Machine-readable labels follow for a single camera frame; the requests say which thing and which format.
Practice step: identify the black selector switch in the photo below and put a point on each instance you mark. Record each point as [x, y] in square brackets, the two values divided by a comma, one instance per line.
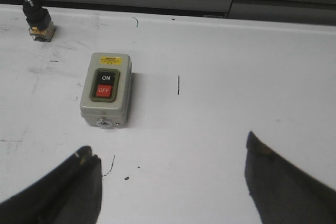
[41, 26]

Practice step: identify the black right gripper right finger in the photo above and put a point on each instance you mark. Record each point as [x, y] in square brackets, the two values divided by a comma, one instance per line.
[283, 193]

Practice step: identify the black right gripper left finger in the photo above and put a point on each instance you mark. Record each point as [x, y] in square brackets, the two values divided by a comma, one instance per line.
[70, 193]

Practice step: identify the grey on off switch box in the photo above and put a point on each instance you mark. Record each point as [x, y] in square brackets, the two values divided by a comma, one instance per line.
[106, 92]

